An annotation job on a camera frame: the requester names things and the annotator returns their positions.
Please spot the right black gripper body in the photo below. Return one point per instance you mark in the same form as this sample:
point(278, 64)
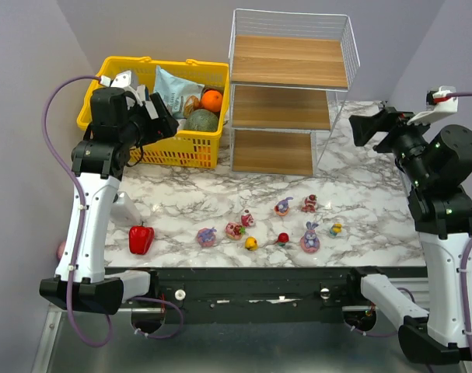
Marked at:
point(386, 132)

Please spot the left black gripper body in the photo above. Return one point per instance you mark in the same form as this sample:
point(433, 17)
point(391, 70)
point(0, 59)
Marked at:
point(151, 127)

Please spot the large purple bunny toy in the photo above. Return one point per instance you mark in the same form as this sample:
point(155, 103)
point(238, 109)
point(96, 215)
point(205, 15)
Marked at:
point(310, 242)

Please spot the red cherry toy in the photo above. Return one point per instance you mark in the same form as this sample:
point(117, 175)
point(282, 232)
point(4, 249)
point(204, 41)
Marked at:
point(282, 239)

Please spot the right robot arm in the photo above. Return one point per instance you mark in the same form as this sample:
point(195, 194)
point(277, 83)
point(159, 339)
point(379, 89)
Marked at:
point(442, 214)

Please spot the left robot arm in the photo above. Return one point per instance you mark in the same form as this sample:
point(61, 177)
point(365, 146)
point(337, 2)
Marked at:
point(120, 121)

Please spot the blue snack bag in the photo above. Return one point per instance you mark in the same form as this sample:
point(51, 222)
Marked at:
point(174, 91)

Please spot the brown onion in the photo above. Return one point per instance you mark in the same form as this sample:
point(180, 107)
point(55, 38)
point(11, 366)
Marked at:
point(192, 103)

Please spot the green melon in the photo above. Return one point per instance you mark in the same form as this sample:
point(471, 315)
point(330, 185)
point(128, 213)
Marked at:
point(202, 120)

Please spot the orange fruit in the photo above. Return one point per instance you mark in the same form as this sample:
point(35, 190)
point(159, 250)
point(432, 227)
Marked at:
point(212, 100)

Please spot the white plastic bottle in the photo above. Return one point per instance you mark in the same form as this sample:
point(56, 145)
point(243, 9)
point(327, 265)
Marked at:
point(124, 212)

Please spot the red bell pepper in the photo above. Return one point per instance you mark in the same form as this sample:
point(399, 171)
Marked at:
point(140, 238)

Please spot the red white figure toy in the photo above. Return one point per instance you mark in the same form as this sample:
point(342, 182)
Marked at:
point(309, 204)

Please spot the yellow blue duck toy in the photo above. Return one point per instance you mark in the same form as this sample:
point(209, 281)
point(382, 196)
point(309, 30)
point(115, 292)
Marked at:
point(335, 229)

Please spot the pink bear toy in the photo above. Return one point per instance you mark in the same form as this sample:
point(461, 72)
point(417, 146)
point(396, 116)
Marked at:
point(247, 219)

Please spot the pink ball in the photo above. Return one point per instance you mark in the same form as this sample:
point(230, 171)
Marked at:
point(60, 250)

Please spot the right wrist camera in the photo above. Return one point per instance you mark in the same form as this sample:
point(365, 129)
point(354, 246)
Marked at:
point(439, 105)

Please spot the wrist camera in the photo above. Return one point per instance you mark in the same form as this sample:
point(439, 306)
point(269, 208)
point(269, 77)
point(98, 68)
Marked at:
point(439, 105)
point(128, 81)

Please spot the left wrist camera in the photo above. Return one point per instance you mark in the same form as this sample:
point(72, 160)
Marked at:
point(128, 81)

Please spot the white wire wooden shelf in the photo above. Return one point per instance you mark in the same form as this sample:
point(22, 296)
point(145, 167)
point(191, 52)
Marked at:
point(290, 73)

